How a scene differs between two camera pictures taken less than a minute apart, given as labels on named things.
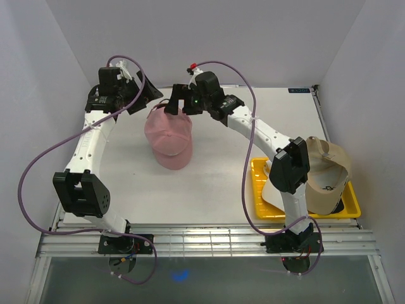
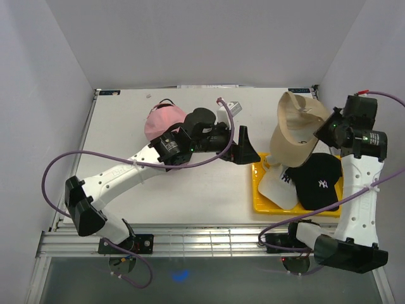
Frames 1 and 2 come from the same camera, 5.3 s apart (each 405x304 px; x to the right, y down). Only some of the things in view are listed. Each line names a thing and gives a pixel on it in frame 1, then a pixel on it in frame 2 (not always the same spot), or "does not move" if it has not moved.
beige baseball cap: (330, 168) → (293, 139)
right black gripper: (181, 92) → (321, 133)
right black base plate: (284, 243) does not move
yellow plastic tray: (266, 211) does not move
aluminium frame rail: (207, 243) does not move
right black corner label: (299, 90) does not move
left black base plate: (127, 244) does not move
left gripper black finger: (150, 92) → (244, 152)
